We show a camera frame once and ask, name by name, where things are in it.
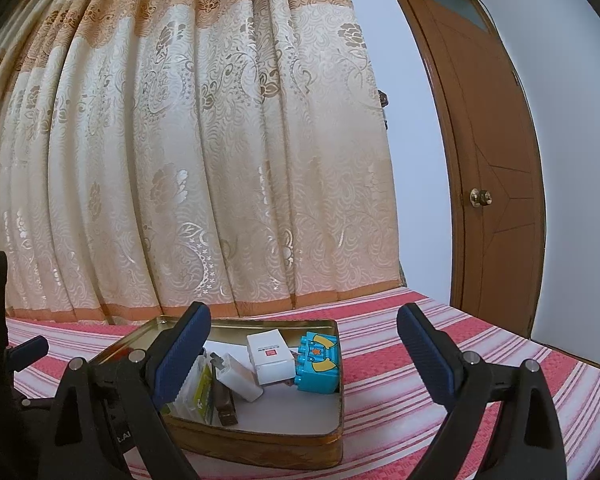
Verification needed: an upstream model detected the brown wooden door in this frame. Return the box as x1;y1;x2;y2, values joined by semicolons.
377;0;548;338

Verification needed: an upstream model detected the dark curtain holdback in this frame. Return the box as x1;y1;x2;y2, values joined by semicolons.
377;89;392;131

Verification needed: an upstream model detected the pink white striped bedsheet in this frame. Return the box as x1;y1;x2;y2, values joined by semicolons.
0;287;600;480

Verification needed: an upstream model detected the gold tin box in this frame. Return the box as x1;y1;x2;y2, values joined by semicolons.
87;315;345;471

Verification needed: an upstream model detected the cream floral curtain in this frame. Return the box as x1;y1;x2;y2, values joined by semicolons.
0;0;401;326

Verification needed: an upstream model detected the white charger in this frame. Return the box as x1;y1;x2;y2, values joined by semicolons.
212;352;263;403

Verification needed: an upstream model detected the dark brown wooden block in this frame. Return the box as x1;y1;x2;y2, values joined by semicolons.
215;384;240;427

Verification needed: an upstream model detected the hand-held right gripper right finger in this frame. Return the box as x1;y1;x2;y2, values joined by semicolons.
396;302;568;480

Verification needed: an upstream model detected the white box with red square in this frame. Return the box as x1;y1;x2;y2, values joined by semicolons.
246;329;295;387

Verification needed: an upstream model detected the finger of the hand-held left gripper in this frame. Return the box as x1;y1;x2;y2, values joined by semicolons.
6;336;50;373

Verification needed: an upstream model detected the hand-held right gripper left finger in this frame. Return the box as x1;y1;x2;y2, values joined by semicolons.
35;301;213;480

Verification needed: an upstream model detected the blue printed building brick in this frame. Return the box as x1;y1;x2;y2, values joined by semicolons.
294;332;342;397

